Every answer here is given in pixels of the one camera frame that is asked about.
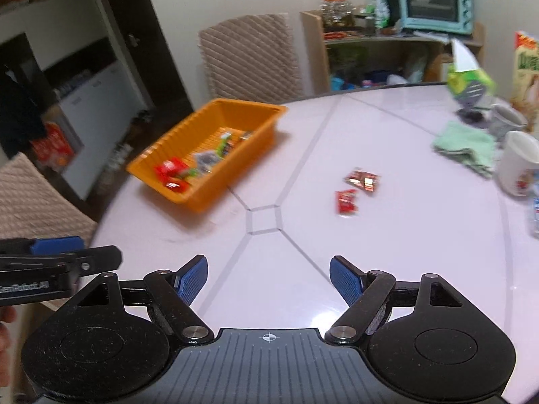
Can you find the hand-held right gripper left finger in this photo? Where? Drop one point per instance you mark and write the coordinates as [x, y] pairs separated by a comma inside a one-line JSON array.
[[191, 280]]

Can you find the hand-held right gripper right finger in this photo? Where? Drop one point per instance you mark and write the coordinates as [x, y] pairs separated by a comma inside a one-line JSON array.
[[347, 280]]

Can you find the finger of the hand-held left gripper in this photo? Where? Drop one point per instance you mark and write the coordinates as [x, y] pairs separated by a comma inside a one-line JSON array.
[[54, 245], [101, 259]]

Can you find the orange plastic bin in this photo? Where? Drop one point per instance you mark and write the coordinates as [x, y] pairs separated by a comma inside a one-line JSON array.
[[202, 197]]

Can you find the red brown candy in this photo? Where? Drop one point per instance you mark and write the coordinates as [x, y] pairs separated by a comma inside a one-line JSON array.
[[362, 181]]

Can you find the bright red snack packet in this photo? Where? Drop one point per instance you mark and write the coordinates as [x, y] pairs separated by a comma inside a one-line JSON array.
[[168, 168]]

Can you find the silver snack packet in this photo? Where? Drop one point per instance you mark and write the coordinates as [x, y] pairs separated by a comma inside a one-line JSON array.
[[206, 160]]

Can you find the white green snack packet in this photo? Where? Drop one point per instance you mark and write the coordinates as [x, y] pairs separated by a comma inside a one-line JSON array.
[[225, 143]]

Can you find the person's left hand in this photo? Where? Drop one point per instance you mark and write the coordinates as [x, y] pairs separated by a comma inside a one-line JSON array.
[[5, 317]]

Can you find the beige quilted chair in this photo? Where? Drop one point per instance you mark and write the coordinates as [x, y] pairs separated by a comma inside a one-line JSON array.
[[33, 202], [248, 54]]

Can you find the red bag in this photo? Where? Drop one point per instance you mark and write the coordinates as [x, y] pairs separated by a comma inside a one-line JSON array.
[[52, 147]]

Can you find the dark cloth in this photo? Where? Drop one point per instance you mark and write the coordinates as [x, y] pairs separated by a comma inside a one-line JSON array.
[[17, 109]]

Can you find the white cabinet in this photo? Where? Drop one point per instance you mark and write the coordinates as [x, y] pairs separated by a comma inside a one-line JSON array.
[[92, 96]]

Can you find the green folded towel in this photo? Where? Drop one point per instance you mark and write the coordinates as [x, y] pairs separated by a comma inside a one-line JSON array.
[[463, 143]]

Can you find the plain white mug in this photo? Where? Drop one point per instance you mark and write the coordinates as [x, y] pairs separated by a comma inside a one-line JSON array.
[[513, 164]]

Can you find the grey phone stand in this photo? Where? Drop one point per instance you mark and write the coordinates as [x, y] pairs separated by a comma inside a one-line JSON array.
[[471, 115]]

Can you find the white mug with black print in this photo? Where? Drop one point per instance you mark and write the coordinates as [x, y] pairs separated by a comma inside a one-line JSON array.
[[501, 128]]

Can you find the green tissue pack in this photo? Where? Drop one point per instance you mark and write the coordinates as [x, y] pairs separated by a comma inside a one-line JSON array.
[[463, 80]]

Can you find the wooden shelf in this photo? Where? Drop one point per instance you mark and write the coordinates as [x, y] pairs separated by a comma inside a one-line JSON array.
[[313, 50]]

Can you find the jar with orange lid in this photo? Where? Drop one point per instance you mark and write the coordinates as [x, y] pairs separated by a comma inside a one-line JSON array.
[[337, 10]]

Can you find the green white bag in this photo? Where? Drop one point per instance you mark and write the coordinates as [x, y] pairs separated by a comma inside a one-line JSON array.
[[379, 4]]

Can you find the yellow green cardboard box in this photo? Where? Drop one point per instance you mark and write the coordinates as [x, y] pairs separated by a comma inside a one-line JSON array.
[[528, 67]]

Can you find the teal toaster oven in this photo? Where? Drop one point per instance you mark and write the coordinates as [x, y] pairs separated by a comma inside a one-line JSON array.
[[429, 0]]

